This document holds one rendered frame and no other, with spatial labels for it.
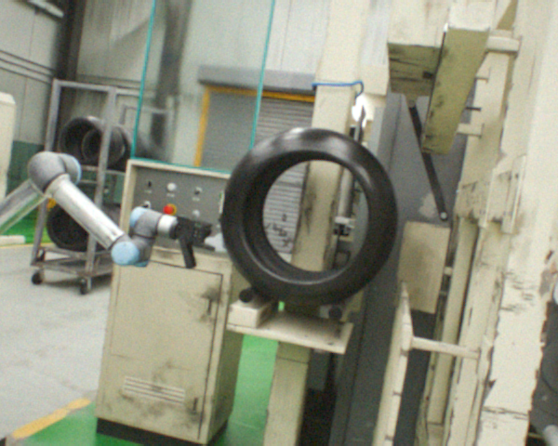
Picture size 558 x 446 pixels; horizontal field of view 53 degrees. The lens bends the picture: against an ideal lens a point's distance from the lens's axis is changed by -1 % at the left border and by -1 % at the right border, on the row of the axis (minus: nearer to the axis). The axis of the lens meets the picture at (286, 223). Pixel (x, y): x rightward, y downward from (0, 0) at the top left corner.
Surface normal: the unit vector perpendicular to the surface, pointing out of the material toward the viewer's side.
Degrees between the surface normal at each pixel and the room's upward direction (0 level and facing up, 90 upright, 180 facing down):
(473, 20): 72
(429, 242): 90
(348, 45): 90
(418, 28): 90
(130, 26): 90
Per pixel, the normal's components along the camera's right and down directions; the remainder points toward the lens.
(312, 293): -0.18, 0.22
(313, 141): -0.17, -0.15
